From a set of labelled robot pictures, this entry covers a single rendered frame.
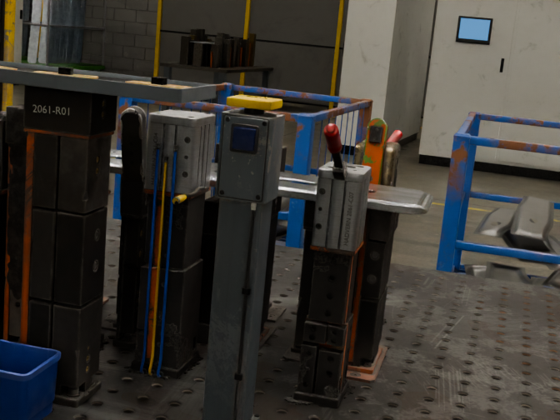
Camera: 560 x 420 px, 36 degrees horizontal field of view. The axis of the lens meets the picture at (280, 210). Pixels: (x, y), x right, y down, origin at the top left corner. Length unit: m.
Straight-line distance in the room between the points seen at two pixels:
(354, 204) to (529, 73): 7.98
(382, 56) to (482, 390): 7.90
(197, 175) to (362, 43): 8.03
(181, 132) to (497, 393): 0.67
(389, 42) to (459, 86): 0.85
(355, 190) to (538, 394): 0.50
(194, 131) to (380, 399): 0.51
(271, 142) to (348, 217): 0.21
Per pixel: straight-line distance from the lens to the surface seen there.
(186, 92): 1.11
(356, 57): 9.33
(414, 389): 1.46
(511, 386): 1.54
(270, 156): 1.11
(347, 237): 1.27
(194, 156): 1.31
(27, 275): 1.27
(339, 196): 1.26
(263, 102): 1.10
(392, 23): 9.26
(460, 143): 3.14
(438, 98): 9.24
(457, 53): 9.21
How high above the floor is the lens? 1.25
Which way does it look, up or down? 12 degrees down
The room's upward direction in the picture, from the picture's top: 5 degrees clockwise
